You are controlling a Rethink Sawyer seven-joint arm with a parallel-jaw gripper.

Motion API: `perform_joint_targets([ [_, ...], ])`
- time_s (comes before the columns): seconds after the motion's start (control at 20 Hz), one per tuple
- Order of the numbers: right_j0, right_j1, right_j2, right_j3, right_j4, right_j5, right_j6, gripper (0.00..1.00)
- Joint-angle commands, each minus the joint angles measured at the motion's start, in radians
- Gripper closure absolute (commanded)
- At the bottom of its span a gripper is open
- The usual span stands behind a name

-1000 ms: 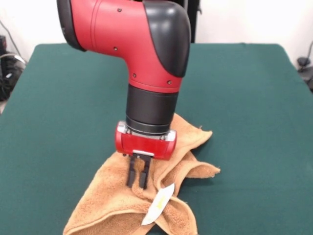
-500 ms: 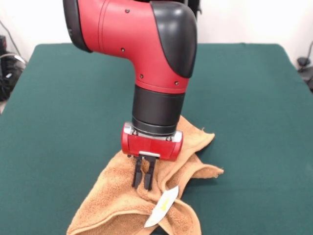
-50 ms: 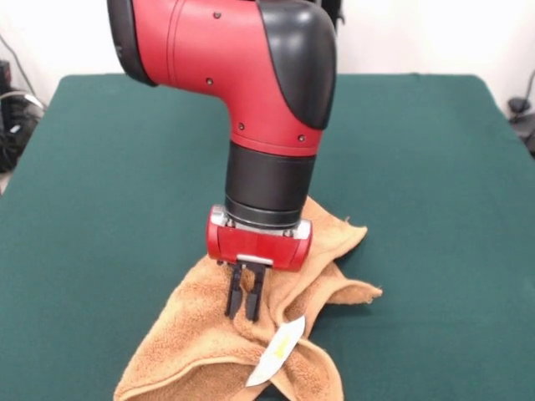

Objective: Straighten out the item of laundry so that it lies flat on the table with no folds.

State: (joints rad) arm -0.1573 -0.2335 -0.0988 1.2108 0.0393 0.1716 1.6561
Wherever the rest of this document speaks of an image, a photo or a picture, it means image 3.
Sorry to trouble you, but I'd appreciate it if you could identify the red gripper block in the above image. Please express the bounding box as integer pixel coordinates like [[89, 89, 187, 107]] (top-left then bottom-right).
[[205, 204, 313, 323]]

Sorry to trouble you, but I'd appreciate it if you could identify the tan terry towel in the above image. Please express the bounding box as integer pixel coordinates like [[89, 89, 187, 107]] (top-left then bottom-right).
[[113, 195, 384, 401]]

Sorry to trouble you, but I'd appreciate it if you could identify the dark green table cloth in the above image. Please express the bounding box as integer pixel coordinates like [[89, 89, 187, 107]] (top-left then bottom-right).
[[0, 73, 535, 401]]

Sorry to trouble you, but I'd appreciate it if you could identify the small black plug adapter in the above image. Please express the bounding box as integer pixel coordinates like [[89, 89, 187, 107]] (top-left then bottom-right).
[[507, 96, 531, 114]]

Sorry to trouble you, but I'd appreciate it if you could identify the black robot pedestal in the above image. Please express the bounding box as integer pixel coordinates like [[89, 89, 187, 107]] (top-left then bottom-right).
[[319, 0, 346, 26]]

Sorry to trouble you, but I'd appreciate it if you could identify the grey cable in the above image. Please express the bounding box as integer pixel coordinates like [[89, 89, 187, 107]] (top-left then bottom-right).
[[0, 33, 47, 114]]

